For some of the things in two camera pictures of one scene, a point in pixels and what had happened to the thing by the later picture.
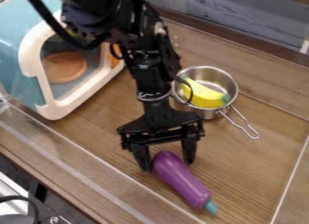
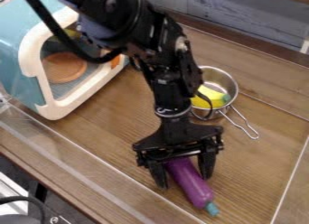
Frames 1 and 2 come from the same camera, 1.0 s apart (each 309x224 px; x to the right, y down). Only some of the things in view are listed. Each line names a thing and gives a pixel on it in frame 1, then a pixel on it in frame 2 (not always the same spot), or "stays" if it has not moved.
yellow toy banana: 205,97 stays
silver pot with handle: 204,89 stays
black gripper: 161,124 -> 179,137
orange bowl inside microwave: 64,67 stays
